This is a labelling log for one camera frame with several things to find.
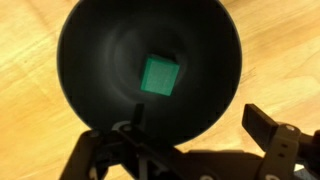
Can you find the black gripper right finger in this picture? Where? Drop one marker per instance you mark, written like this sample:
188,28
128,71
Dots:
284,146

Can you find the green cube block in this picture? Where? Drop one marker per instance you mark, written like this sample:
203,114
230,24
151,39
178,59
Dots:
159,75

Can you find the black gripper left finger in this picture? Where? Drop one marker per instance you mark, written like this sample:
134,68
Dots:
127,145

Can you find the black bowl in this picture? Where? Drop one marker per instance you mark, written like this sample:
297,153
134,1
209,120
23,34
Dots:
103,50

